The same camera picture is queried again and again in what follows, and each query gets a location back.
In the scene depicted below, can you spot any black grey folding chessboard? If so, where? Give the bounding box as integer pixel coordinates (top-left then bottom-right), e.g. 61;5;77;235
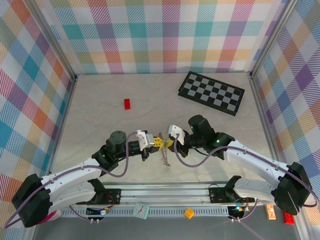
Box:
176;71;246;117

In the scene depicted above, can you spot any small teal clock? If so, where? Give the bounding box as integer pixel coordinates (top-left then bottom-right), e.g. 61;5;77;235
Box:
132;201;150;220

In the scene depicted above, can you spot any pink red plastic dome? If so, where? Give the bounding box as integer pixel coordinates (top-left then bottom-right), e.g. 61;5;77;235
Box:
44;210;62;223

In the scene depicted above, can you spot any orange wooden block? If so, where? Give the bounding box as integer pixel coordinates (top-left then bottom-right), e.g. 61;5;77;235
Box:
265;203;277;221

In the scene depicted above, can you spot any red toy brick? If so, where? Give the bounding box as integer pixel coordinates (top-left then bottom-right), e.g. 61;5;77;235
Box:
282;211;295;224

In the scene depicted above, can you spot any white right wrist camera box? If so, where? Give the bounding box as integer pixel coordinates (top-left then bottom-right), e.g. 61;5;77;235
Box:
167;124;188;146

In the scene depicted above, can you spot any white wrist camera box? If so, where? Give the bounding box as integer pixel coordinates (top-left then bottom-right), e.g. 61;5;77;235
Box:
167;124;188;146
134;129;156;151

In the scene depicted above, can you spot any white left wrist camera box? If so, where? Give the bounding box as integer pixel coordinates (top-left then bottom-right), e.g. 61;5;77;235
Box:
134;129;156;151

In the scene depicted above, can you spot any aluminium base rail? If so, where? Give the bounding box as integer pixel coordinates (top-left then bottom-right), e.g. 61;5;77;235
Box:
29;178;305;208

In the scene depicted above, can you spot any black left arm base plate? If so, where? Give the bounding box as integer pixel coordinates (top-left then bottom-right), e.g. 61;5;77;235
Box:
76;187;122;205

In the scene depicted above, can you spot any aluminium frame side rail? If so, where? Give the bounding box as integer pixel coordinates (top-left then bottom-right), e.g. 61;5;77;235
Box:
248;71;285;167
45;74;79;187

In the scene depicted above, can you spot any slotted grey cable duct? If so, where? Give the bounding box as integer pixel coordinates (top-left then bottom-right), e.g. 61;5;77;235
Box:
59;206;231;217

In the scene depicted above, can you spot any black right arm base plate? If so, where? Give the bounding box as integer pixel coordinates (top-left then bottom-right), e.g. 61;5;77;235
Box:
208;184;256;204

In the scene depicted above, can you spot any aluminium frame post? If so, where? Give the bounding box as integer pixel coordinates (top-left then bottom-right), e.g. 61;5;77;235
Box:
248;0;300;80
27;0;78;83

